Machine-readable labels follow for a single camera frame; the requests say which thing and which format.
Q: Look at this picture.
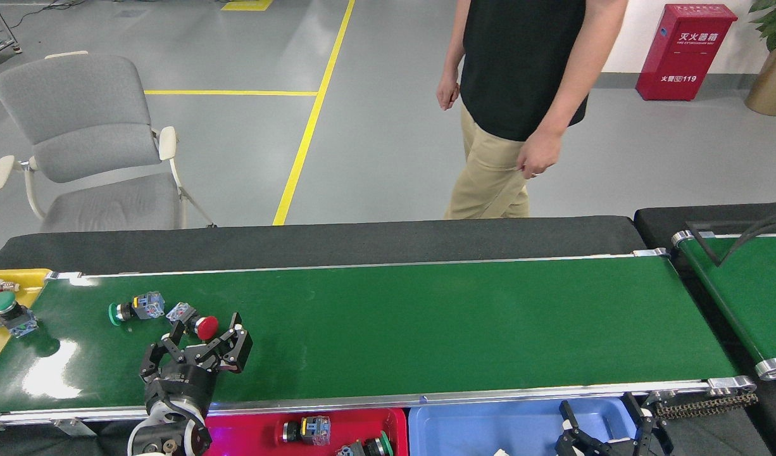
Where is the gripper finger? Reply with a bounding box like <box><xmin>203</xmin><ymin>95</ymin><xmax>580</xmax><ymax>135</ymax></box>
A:
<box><xmin>623</xmin><ymin>393</ymin><xmax>673</xmax><ymax>456</ymax></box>
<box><xmin>556</xmin><ymin>400</ymin><xmax>616</xmax><ymax>456</ymax></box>

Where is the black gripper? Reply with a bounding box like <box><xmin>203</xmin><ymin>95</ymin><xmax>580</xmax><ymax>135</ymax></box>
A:
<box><xmin>139</xmin><ymin>312</ymin><xmax>254</xmax><ymax>415</ymax></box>

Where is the red plastic tray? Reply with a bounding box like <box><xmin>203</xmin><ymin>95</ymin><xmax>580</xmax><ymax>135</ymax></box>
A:
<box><xmin>204</xmin><ymin>407</ymin><xmax>409</xmax><ymax>456</ymax></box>

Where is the blue plastic tray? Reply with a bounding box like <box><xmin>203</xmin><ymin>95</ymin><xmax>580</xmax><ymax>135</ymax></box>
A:
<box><xmin>408</xmin><ymin>396</ymin><xmax>648</xmax><ymax>456</ymax></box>

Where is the long green conveyor belt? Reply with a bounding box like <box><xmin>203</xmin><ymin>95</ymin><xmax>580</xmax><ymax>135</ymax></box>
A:
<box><xmin>0</xmin><ymin>249</ymin><xmax>759</xmax><ymax>431</ymax></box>

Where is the person's left hand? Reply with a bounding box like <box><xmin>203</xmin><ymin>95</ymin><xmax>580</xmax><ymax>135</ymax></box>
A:
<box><xmin>516</xmin><ymin>130</ymin><xmax>564</xmax><ymax>180</ymax></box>

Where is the person's right hand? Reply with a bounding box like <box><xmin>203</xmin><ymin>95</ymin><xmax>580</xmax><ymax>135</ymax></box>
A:
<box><xmin>436</xmin><ymin>73</ymin><xmax>461</xmax><ymax>111</ymax></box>

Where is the long black table cover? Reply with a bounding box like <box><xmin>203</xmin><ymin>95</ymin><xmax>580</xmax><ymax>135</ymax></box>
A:
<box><xmin>0</xmin><ymin>215</ymin><xmax>647</xmax><ymax>276</ymax></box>

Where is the yellow plastic bin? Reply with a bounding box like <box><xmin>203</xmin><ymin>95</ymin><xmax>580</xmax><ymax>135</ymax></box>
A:
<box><xmin>0</xmin><ymin>269</ymin><xmax>52</xmax><ymax>377</ymax></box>

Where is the black table cover under feeder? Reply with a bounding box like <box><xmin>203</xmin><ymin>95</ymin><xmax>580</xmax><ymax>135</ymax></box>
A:
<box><xmin>634</xmin><ymin>203</ymin><xmax>776</xmax><ymax>456</ymax></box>

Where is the grey office chair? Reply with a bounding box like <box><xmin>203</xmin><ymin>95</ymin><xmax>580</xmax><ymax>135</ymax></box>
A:
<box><xmin>0</xmin><ymin>51</ymin><xmax>216</xmax><ymax>232</ymax></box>

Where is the potted plant in tan pot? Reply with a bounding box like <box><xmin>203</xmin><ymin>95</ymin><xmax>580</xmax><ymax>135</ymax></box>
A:
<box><xmin>744</xmin><ymin>0</ymin><xmax>776</xmax><ymax>117</ymax></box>

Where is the person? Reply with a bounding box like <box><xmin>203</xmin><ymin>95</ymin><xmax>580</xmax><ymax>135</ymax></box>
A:
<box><xmin>436</xmin><ymin>0</ymin><xmax>629</xmax><ymax>220</ymax></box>

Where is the red fire extinguisher box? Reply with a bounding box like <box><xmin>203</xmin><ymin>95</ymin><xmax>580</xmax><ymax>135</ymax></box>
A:
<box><xmin>635</xmin><ymin>3</ymin><xmax>739</xmax><ymax>102</ymax></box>

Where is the conveyor drive chain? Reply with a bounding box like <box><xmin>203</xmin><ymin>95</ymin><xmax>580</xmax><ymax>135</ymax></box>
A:
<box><xmin>644</xmin><ymin>389</ymin><xmax>759</xmax><ymax>419</ymax></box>

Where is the green conveyor belt with cables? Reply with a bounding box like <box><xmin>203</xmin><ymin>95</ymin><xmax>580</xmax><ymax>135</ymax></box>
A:
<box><xmin>672</xmin><ymin>228</ymin><xmax>776</xmax><ymax>381</ymax></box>

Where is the black cable bundle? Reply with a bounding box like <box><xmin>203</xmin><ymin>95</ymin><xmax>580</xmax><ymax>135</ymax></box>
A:
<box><xmin>685</xmin><ymin>212</ymin><xmax>776</xmax><ymax>267</ymax></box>

